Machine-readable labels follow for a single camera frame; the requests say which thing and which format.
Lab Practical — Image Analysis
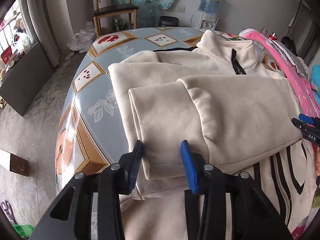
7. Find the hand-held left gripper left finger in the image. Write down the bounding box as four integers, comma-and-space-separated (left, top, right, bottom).
29, 140, 145, 240

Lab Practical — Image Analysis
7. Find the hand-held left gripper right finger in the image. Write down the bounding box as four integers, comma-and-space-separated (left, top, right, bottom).
180, 140, 293, 240

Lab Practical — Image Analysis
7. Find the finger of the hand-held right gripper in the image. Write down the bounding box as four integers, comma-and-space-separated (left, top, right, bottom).
291, 118, 308, 131
299, 113, 320, 126

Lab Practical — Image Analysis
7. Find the cream jacket with black trim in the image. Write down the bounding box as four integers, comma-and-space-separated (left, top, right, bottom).
107, 29, 320, 240

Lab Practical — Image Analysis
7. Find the pink floral blanket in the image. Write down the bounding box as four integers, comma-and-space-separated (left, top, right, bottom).
237, 29, 320, 120

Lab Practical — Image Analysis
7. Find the blue plush toy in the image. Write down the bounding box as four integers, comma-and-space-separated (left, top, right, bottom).
311, 65, 320, 85

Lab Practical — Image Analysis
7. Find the fruit print tablecloth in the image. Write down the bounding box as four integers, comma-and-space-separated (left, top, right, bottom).
55, 26, 285, 240

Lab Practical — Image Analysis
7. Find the small brown wooden box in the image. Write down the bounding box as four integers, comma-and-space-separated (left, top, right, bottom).
0, 149, 29, 180

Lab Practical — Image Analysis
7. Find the green plastic bottle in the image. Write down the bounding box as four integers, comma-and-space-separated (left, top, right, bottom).
12, 224, 35, 239

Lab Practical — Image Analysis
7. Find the purple slipper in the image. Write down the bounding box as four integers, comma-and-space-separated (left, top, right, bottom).
0, 200, 15, 224

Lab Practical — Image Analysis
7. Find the white water dispenser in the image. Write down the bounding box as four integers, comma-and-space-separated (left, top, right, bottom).
197, 14, 219, 30

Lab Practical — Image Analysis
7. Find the dark grey cabinet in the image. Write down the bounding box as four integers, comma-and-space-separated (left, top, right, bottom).
0, 42, 54, 117

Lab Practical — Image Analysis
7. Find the white plastic bag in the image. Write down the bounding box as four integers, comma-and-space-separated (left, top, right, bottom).
66, 22, 97, 53

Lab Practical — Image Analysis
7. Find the dark round bin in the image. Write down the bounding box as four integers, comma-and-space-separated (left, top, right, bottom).
159, 16, 179, 28

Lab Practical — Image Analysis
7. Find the blue water jug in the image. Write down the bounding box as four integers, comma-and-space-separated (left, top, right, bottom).
199, 0, 223, 15

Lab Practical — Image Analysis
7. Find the empty clear water jug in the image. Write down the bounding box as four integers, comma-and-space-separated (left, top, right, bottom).
139, 0, 159, 28

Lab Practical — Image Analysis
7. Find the wooden chair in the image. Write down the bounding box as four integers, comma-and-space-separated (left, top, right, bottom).
91, 0, 139, 37

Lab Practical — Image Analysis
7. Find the white shopping bag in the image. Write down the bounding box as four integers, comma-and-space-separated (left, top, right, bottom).
12, 34, 30, 53

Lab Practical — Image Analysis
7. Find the red box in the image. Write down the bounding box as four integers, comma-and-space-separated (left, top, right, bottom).
0, 47, 13, 63

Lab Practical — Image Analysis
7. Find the grey curtain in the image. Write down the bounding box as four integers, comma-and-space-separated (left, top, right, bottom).
21, 0, 75, 68

